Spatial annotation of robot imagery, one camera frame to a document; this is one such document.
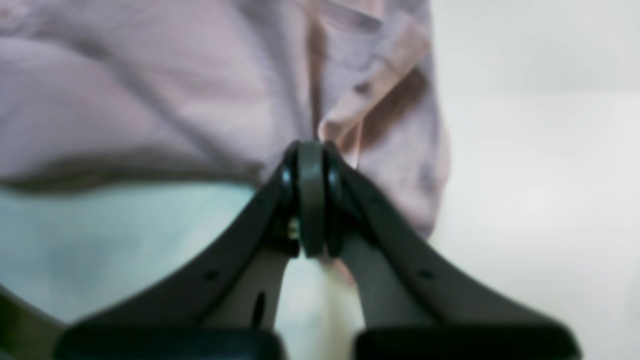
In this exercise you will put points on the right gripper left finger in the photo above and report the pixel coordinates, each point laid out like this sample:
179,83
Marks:
221,305

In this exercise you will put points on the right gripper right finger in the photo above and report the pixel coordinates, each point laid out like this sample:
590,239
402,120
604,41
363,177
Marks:
416,304

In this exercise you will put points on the mauve t-shirt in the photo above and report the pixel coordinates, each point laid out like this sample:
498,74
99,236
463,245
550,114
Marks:
218,89

